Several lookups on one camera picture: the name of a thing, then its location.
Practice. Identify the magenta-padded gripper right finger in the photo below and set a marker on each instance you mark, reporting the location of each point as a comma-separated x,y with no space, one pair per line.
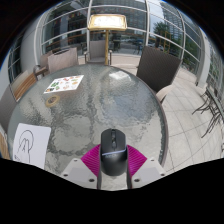
148,171

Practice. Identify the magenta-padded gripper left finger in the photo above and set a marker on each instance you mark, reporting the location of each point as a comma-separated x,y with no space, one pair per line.
78,171

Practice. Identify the black computer mouse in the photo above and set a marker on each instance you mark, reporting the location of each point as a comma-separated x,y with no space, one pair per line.
113,153

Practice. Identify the white printed mouse pad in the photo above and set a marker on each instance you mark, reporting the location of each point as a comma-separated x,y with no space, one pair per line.
33,146

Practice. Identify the tan tape roll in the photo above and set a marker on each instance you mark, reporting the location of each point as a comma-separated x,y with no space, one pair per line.
48,102

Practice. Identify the colourful laminated menu card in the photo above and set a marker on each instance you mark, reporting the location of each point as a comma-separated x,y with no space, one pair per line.
64,84

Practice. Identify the dark metal side table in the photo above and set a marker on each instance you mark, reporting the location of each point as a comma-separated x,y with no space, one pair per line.
211,106

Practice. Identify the small white card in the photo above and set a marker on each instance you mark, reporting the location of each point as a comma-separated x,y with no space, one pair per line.
119,75

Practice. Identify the gold menu stand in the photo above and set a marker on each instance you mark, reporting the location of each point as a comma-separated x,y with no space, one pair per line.
107,22

